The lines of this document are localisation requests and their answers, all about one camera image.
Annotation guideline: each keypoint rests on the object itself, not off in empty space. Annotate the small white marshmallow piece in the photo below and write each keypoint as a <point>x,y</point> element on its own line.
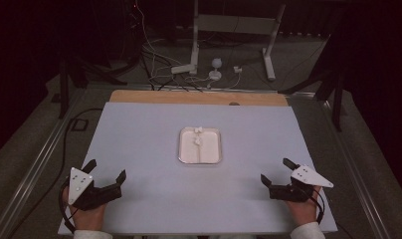
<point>197,141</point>
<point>198,129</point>

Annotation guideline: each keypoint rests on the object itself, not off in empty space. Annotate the white square tray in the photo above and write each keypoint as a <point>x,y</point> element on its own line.
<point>209,151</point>

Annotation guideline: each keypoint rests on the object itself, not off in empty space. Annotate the white round webcam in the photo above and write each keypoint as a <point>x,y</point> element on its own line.
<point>216,68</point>

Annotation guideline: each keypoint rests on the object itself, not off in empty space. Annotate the black tripod stand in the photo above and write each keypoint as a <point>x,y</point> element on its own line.
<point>337,99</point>
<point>63,89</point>

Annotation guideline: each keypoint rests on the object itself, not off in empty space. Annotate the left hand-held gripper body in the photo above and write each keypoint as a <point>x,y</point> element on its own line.
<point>95,195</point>

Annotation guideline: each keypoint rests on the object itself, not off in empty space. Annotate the person's right hand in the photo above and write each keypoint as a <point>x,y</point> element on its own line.
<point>301,209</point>

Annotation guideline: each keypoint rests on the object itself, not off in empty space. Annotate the white plug adapter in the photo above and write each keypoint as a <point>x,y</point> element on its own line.
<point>237,69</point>

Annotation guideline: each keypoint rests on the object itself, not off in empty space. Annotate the light blue table mat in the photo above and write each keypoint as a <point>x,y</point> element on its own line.
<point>149,159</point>

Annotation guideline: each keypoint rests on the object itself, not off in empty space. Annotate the black square floor plate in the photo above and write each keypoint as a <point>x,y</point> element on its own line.
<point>79,124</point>

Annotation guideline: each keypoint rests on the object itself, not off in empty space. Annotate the wooden table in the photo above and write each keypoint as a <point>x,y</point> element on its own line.
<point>175,97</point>

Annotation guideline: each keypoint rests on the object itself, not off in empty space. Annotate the metal floor rail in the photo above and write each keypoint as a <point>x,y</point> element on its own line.
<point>40,159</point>
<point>351,166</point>

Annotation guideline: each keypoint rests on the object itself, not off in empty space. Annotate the white power strip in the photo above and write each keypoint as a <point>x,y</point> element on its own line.
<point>183,68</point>

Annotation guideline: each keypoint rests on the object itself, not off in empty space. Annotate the person's left hand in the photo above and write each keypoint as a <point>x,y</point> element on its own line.
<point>88,218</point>

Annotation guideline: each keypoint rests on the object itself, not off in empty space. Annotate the white metal stand frame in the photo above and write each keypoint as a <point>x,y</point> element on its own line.
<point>234,24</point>

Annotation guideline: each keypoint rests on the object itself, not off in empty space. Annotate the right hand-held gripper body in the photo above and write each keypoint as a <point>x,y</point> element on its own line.
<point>297,189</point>

